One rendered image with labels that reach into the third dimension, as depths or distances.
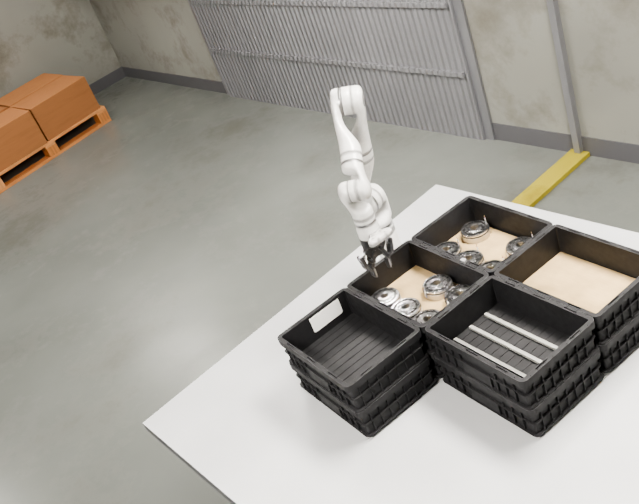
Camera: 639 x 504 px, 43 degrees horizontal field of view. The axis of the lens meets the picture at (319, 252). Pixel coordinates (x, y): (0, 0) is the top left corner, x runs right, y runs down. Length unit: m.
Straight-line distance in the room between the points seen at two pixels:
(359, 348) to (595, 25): 2.44
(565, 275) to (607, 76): 2.06
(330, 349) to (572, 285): 0.79
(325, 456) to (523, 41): 2.94
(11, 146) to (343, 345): 5.63
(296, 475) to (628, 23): 2.82
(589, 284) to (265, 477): 1.16
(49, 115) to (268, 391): 5.57
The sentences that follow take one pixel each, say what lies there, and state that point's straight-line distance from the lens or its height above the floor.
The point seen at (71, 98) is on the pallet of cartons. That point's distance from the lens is 8.13.
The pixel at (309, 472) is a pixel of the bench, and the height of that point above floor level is 0.70.
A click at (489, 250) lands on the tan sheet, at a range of 2.86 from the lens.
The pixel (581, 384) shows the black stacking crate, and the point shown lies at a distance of 2.44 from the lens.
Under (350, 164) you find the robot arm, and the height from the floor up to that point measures 1.35.
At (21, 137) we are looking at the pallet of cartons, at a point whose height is 0.33.
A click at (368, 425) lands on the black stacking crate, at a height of 0.75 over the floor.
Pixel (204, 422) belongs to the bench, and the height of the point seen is 0.70.
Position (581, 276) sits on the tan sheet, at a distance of 2.67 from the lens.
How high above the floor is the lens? 2.48
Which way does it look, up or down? 31 degrees down
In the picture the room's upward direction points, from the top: 22 degrees counter-clockwise
